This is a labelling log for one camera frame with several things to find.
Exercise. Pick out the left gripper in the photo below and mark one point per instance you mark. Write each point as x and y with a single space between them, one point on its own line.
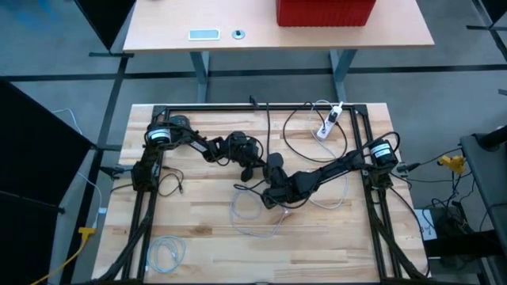
241 148

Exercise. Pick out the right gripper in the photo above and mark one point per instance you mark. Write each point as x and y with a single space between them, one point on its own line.
301 184

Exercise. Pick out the white power strip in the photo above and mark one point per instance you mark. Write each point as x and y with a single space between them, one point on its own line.
324 132

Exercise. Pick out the black power bank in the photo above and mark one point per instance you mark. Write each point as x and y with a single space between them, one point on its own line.
181 118

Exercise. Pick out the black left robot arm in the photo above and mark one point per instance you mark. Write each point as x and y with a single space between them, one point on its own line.
158 136

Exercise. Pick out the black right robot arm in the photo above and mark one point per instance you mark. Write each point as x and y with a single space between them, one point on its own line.
344 164

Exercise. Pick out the black charger block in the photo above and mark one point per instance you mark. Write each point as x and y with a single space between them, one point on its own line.
273 199
274 160

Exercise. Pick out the round desk grommet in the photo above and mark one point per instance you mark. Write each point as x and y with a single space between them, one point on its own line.
238 34

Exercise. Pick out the white phone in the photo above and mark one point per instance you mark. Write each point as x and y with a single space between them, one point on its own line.
204 35

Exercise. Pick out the beige desk top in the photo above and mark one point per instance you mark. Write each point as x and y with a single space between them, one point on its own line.
257 16

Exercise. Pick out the white paper sheet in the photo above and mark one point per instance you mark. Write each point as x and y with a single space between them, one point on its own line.
427 229

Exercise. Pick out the yellow connector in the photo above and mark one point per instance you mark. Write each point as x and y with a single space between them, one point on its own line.
451 162

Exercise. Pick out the red ribbed box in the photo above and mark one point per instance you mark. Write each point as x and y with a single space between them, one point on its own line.
325 12

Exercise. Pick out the black equipment box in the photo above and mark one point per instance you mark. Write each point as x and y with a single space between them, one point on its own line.
459 237

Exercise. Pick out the small black partition panel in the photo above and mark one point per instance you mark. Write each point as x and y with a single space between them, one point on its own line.
107 16

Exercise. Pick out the grey side table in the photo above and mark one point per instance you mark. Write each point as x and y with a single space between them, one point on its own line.
491 178

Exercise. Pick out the black cylinder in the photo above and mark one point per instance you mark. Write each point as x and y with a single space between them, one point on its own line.
493 136

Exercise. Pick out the large black partition panel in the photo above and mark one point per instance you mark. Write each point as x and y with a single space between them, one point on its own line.
24 178

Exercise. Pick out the black metal stand foot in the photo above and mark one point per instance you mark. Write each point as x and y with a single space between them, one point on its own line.
491 16

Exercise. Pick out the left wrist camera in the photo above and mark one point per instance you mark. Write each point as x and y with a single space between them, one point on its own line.
247 174

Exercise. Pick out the black aluminium table frame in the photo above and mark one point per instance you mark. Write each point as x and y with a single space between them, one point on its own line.
222 107

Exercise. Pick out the silver metal bracket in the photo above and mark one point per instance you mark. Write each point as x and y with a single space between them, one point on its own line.
365 171

